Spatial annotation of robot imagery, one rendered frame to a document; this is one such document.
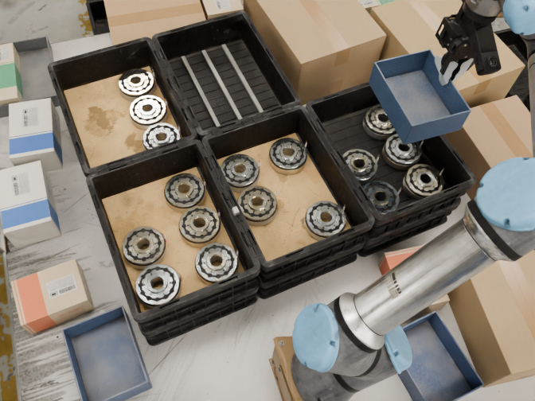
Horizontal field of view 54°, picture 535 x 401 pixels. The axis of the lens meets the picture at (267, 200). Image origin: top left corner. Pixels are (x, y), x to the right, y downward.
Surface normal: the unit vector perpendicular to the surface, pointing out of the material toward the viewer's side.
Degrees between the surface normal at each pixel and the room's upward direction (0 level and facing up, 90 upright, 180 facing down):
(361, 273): 0
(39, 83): 0
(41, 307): 0
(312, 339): 54
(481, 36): 28
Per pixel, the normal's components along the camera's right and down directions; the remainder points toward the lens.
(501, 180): -0.60, -0.40
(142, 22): 0.04, -0.50
